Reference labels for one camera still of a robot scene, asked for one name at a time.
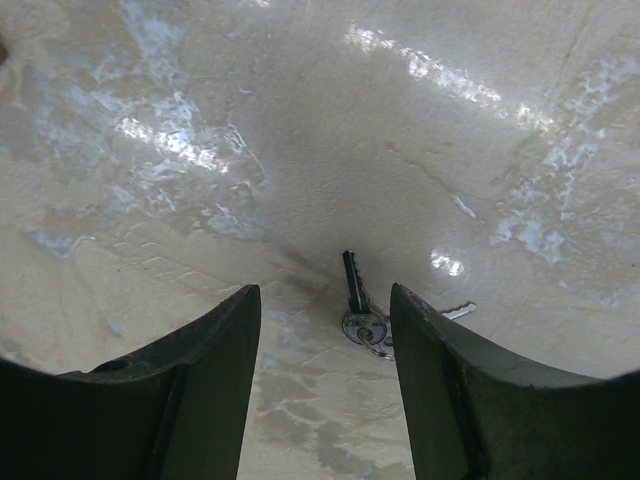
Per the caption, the silver key bunch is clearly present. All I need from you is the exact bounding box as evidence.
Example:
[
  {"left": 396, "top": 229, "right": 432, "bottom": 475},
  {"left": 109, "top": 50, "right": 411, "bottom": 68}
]
[{"left": 341, "top": 249, "right": 479, "bottom": 362}]

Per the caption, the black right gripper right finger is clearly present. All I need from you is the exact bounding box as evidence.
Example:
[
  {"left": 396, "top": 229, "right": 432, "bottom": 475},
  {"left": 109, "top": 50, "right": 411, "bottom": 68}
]
[{"left": 390, "top": 284, "right": 639, "bottom": 479}]

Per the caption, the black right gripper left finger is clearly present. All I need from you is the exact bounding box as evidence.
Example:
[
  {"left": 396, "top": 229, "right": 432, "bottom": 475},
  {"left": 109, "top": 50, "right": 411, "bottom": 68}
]
[{"left": 1, "top": 285, "right": 261, "bottom": 479}]

